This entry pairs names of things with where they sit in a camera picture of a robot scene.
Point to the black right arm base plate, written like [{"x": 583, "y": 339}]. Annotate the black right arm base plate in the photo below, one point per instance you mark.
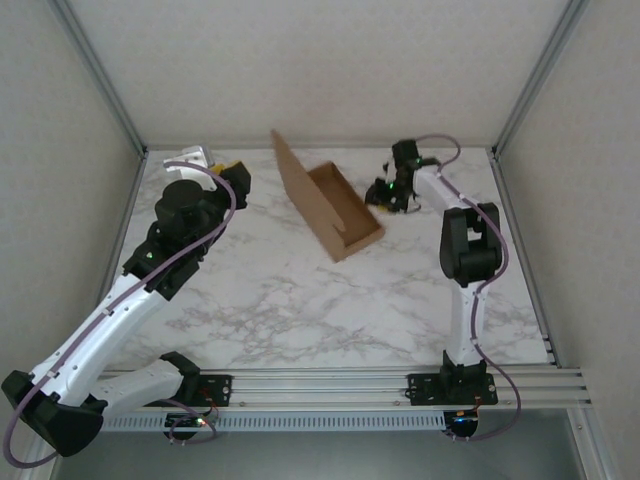
[{"x": 425, "y": 390}]

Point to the aluminium frame post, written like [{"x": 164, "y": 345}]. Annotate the aluminium frame post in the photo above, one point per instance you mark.
[
  {"x": 537, "y": 75},
  {"x": 104, "y": 75}
]

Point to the wide aluminium mounting rail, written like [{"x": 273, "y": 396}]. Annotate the wide aluminium mounting rail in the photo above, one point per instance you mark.
[{"x": 320, "y": 387}]

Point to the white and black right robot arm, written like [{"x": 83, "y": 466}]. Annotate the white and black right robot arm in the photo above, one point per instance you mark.
[{"x": 462, "y": 325}]

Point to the aluminium table side rail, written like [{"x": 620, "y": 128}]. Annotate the aluminium table side rail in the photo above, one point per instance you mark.
[
  {"x": 131, "y": 200},
  {"x": 507, "y": 200}
]

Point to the thin aluminium table rail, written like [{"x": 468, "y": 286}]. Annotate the thin aluminium table rail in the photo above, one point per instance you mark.
[{"x": 340, "y": 147}]

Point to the small circuit board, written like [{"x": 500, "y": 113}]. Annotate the small circuit board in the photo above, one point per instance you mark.
[
  {"x": 187, "y": 422},
  {"x": 462, "y": 422}
]

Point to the brown cardboard box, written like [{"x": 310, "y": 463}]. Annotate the brown cardboard box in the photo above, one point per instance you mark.
[{"x": 340, "y": 210}]

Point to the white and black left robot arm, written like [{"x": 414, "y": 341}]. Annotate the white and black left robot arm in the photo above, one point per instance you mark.
[{"x": 100, "y": 335}]

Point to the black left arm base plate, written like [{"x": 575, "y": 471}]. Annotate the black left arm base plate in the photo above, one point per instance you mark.
[{"x": 220, "y": 390}]

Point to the aluminium lower frame bar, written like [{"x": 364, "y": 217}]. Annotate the aluminium lower frame bar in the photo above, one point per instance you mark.
[{"x": 592, "y": 445}]

